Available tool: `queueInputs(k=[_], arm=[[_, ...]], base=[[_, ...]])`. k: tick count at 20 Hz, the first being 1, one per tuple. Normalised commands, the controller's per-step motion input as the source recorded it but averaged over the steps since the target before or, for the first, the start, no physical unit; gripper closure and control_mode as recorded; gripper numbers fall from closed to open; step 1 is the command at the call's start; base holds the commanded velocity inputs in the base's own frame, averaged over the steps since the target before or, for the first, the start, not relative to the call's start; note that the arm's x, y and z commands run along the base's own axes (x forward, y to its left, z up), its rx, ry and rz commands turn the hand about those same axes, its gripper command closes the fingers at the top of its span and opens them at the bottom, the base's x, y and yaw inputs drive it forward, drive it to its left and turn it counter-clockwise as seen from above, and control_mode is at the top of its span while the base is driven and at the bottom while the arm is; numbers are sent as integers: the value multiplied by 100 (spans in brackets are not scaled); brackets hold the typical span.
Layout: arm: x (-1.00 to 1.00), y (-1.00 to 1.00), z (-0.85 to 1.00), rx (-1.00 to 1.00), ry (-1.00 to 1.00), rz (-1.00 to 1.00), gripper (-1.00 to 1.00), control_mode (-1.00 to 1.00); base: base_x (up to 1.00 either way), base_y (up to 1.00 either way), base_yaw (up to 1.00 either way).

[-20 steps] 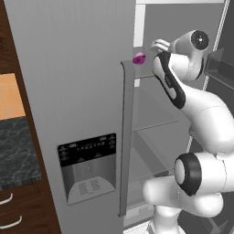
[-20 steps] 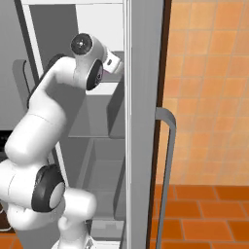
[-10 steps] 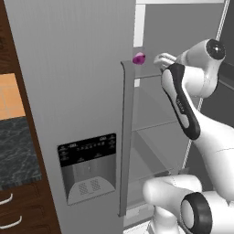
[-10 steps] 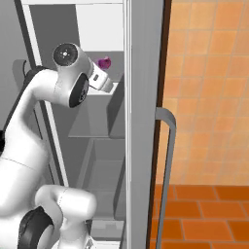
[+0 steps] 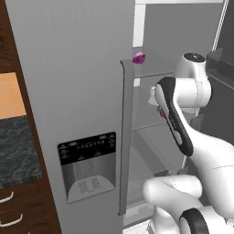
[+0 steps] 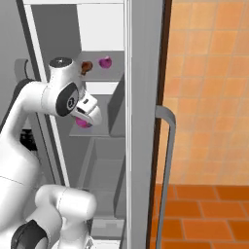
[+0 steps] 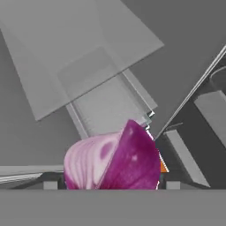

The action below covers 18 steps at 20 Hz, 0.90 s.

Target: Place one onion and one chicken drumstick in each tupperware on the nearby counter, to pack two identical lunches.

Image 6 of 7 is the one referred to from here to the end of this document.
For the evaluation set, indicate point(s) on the grey fridge drawer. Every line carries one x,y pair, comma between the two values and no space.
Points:
105,171

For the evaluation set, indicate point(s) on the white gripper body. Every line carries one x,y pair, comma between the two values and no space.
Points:
93,115

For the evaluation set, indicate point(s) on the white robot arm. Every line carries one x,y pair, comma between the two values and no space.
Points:
22,168

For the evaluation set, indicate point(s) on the grey fridge shelf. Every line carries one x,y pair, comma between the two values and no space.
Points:
100,129
110,75

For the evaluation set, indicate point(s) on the brown chicken drumstick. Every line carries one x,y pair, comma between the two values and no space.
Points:
86,66

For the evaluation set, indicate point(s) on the grey fridge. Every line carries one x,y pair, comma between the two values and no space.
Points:
103,26

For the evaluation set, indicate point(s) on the grey fridge door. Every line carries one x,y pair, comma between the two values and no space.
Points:
144,123

